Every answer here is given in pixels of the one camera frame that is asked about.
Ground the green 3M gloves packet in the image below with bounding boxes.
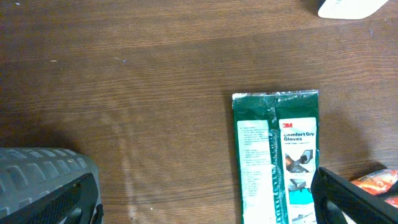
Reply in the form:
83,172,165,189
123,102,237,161
232,90,319,224

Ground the grey plastic mesh basket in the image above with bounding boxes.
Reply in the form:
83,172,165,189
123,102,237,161
1,147,102,218

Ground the small orange box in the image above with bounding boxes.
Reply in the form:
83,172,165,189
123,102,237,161
351,169,397,208

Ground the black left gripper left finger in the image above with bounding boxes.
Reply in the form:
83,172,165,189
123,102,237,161
1,173,103,224

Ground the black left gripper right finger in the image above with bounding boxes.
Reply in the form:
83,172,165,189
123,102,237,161
311,167,397,224

